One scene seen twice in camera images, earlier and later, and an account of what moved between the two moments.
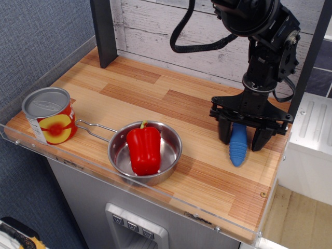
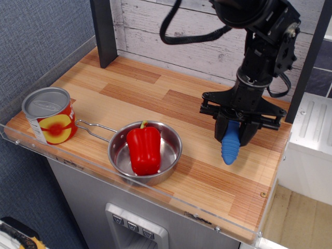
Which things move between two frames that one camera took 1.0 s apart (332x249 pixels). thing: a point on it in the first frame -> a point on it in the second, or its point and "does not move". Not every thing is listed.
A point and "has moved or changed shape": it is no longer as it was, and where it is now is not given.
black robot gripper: x=251 y=109 -> x=245 y=101
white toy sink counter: x=307 y=167 does not move
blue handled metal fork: x=237 y=147 has moved or changed shape
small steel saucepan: x=170 y=149 does not move
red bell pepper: x=144 y=145 does not move
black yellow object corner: x=24 y=237 does not move
